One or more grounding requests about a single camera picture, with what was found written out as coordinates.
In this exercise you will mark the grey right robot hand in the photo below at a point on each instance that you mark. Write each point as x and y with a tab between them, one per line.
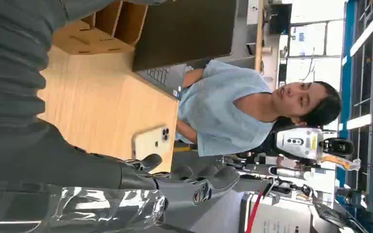
61	167

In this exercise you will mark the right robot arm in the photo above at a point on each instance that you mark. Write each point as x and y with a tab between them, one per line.
9	58

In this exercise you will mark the white smartphone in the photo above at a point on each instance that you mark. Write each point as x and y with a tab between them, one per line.
151	141

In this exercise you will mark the wooden card box with slots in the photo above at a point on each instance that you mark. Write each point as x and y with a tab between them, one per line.
90	35

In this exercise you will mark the person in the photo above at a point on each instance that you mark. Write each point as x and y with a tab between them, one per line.
225	109

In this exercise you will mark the grey laptop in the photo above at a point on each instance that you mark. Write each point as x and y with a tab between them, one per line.
186	29

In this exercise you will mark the white and black background robot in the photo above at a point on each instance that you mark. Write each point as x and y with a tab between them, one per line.
299	143

